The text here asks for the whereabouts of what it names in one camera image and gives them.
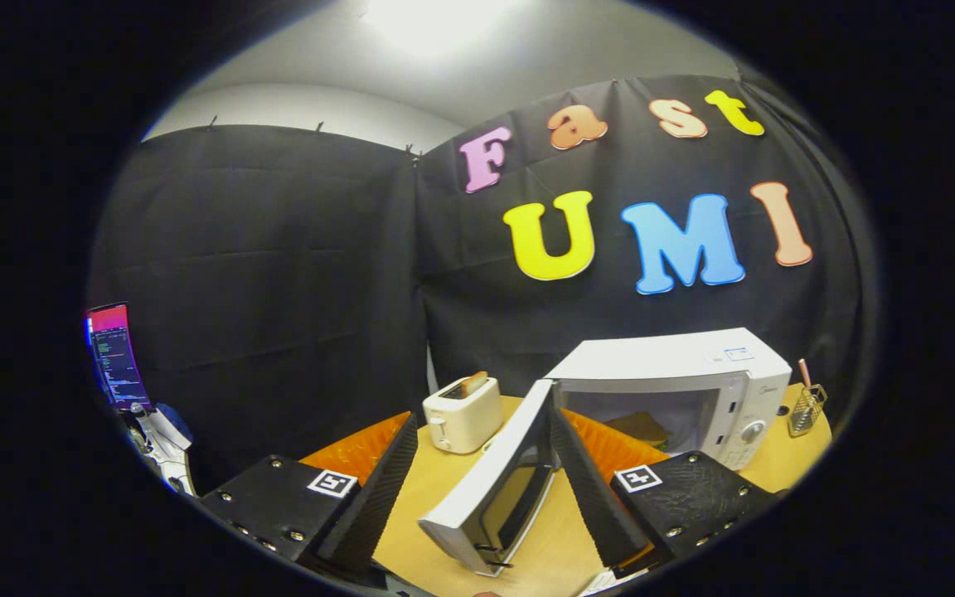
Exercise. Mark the white microwave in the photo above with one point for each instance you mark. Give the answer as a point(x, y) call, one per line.
point(652, 361)

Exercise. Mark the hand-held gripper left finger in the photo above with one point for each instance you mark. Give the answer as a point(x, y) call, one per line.
point(378, 489)

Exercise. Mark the pink striped straw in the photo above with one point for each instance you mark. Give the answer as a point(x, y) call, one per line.
point(804, 373)

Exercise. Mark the laptop screen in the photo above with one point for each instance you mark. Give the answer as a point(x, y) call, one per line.
point(117, 356)

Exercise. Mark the white and blue device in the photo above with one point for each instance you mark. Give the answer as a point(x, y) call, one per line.
point(164, 439)

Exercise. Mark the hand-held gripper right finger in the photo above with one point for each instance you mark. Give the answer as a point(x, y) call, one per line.
point(593, 497)

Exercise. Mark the white food stand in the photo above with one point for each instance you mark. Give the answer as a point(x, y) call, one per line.
point(610, 582)

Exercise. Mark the lettuce sandwich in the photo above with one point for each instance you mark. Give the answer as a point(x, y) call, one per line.
point(639, 427)

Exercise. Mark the toasted bread slice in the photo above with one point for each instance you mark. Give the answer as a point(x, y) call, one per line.
point(475, 382)

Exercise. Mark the white toaster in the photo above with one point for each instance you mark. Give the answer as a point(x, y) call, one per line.
point(465, 419)

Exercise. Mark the metal mesh holder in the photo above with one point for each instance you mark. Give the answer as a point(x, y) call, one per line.
point(807, 414)

